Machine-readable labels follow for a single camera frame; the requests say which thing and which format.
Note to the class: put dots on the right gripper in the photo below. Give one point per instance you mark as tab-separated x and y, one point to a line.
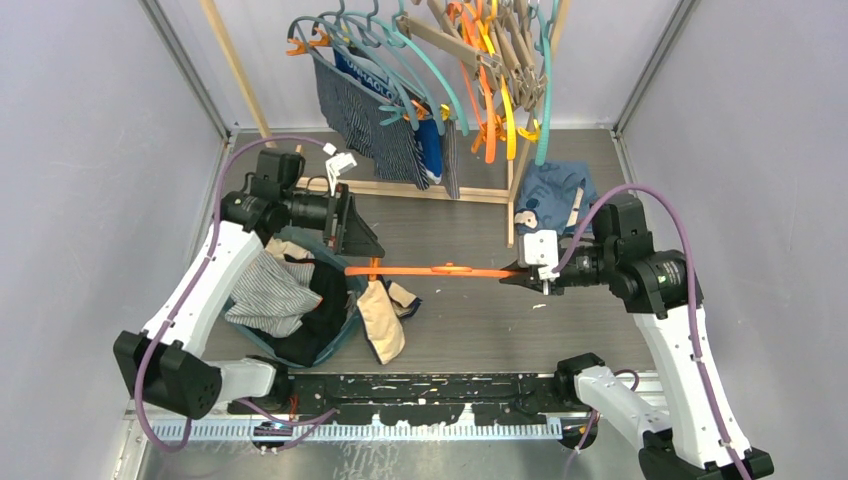
529	276

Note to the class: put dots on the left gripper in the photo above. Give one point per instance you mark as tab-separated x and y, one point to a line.
348	234

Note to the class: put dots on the orange plastic clip hanger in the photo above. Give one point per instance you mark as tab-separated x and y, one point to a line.
376	269

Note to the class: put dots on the beige underwear with navy trim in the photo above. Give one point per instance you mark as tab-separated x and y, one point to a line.
384	306

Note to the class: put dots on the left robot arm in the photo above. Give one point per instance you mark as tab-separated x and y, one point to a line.
188	358

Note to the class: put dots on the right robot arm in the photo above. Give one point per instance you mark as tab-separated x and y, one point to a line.
696	435

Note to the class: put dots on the yellow hanging hanger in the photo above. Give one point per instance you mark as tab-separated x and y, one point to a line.
507	112

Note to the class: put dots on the orange hanging hanger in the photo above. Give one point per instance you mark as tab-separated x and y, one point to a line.
487	99

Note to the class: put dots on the right teal hanger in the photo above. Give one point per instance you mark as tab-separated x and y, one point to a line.
545	46

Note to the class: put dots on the black garment in basket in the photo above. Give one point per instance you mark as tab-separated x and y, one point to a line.
323	329

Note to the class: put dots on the beige garment in basket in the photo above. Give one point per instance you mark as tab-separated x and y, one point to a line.
287	250

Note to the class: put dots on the teal laundry basket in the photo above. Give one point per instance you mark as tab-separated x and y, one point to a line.
311	242

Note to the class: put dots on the blue patterned cloth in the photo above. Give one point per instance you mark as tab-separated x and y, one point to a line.
554	196

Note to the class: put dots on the grey striped garment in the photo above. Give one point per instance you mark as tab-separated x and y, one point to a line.
273	295

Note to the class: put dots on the striped navy hanging shorts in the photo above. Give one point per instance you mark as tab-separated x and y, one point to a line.
366	123

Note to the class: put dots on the beige wooden hangers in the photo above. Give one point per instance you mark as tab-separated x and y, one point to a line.
446	36

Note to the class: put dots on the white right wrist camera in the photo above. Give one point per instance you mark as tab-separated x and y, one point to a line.
538	252

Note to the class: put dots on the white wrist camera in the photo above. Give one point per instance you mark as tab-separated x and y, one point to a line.
338	163
538	252

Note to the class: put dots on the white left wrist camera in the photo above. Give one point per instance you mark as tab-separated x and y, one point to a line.
338	163

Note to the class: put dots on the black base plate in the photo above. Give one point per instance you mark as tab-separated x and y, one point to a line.
427	399

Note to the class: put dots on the white slotted cable duct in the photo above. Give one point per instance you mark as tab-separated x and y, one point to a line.
255	430

